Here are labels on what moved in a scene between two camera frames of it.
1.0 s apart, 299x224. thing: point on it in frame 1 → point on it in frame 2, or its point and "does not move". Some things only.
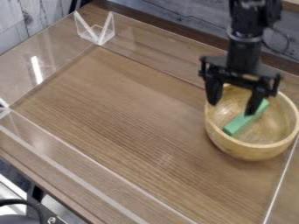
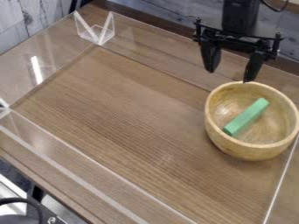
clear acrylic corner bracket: x=95 y=33 does not move
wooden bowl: x=264 y=137 does not move
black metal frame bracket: x=35 y=196 does not move
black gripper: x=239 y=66 → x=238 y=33
